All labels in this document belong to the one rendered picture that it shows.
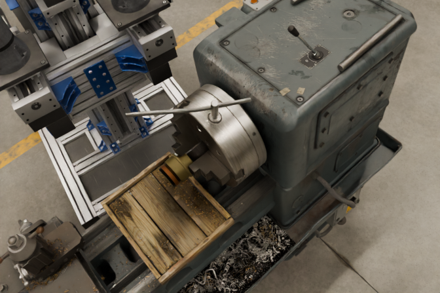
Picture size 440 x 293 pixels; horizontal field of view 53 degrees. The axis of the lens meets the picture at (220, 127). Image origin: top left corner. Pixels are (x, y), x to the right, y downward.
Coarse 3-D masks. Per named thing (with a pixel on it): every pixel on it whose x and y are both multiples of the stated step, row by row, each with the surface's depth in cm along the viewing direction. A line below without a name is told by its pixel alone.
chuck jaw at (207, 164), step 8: (208, 152) 133; (200, 160) 132; (208, 160) 132; (216, 160) 131; (192, 168) 131; (200, 168) 130; (208, 168) 130; (216, 168) 129; (224, 168) 129; (208, 176) 131; (216, 176) 129; (224, 176) 127; (232, 176) 131; (240, 176) 131
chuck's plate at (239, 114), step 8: (200, 88) 135; (208, 88) 132; (216, 88) 130; (216, 96) 128; (224, 96) 127; (232, 112) 125; (240, 112) 125; (240, 120) 125; (248, 120) 125; (248, 128) 125; (256, 128) 126; (256, 136) 127; (256, 144) 127; (264, 144) 129; (264, 152) 131; (264, 160) 134
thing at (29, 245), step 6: (18, 234) 120; (24, 234) 120; (30, 234) 122; (24, 240) 118; (30, 240) 119; (24, 246) 117; (30, 246) 119; (12, 252) 117; (18, 252) 117; (24, 252) 118; (30, 252) 118; (12, 258) 118; (18, 258) 118; (24, 258) 118
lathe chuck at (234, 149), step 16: (192, 96) 132; (208, 96) 129; (192, 112) 126; (208, 112) 125; (224, 112) 125; (208, 128) 123; (224, 128) 123; (240, 128) 124; (208, 144) 130; (224, 144) 123; (240, 144) 125; (224, 160) 127; (240, 160) 126; (256, 160) 130
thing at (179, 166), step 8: (168, 160) 132; (176, 160) 131; (184, 160) 132; (160, 168) 132; (168, 168) 131; (176, 168) 130; (184, 168) 131; (168, 176) 130; (176, 176) 131; (184, 176) 131; (176, 184) 132
